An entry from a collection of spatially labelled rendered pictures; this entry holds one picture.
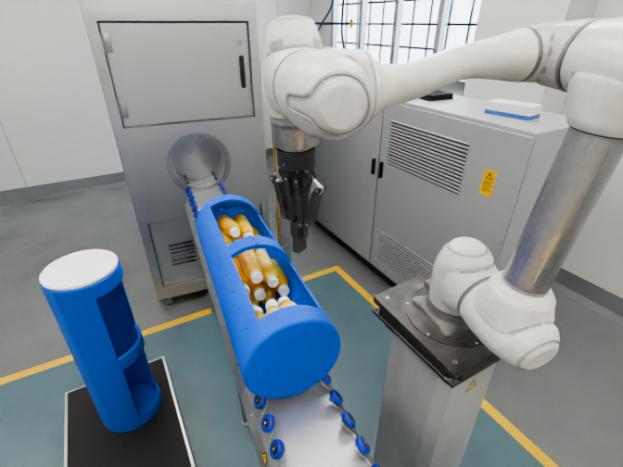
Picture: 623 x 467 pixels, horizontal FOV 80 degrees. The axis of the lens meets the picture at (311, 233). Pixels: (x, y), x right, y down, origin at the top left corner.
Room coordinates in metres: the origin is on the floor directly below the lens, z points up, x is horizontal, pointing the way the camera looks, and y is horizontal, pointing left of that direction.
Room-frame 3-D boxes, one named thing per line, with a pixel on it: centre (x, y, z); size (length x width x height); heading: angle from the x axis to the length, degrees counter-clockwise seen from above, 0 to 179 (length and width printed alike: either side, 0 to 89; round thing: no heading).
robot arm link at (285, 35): (0.68, 0.03, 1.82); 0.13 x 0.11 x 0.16; 17
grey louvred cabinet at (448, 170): (2.76, -0.71, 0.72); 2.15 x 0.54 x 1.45; 30
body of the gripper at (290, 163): (0.69, 0.03, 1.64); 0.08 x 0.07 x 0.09; 53
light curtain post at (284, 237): (1.81, 0.16, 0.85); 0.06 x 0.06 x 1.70; 23
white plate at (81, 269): (1.23, 0.93, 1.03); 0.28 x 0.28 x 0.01
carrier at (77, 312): (1.23, 0.93, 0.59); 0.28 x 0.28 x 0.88
